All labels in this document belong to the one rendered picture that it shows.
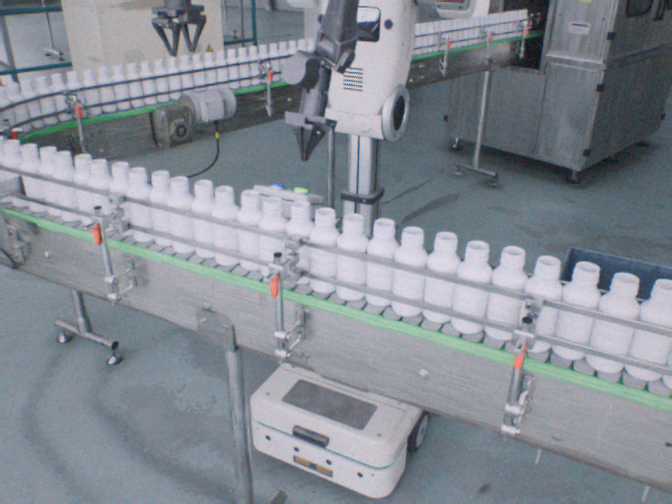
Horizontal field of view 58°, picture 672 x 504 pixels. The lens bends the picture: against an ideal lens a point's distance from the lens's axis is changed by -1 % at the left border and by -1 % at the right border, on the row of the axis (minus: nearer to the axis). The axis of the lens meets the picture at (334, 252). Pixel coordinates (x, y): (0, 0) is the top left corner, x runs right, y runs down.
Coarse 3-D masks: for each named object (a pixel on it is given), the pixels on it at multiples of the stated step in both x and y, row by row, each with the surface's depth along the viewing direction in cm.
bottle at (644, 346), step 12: (660, 288) 92; (648, 300) 95; (660, 300) 93; (648, 312) 94; (660, 312) 93; (660, 324) 93; (636, 336) 97; (648, 336) 95; (660, 336) 94; (636, 348) 97; (648, 348) 95; (660, 348) 95; (648, 360) 96; (660, 360) 96; (636, 372) 98; (648, 372) 97
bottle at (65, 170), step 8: (64, 152) 145; (56, 160) 143; (64, 160) 143; (72, 160) 145; (56, 168) 145; (64, 168) 144; (72, 168) 145; (56, 176) 144; (64, 176) 144; (72, 176) 144; (56, 184) 145; (64, 192) 145; (72, 192) 146; (64, 200) 146; (72, 200) 147; (64, 216) 148; (72, 216) 148
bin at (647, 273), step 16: (576, 256) 152; (592, 256) 150; (608, 256) 148; (560, 272) 140; (608, 272) 150; (624, 272) 148; (640, 272) 146; (656, 272) 144; (608, 288) 151; (640, 288) 148
